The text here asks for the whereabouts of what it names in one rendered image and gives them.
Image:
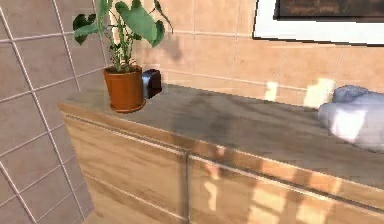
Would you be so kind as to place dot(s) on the green houseplant in orange pot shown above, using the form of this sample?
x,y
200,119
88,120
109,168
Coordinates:
x,y
124,87

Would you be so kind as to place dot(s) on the small black box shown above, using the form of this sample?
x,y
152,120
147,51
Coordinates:
x,y
152,83

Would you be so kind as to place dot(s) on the wooden cabinet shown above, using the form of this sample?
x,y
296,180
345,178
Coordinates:
x,y
233,156

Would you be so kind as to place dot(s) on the white framed window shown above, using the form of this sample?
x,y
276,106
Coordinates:
x,y
316,30

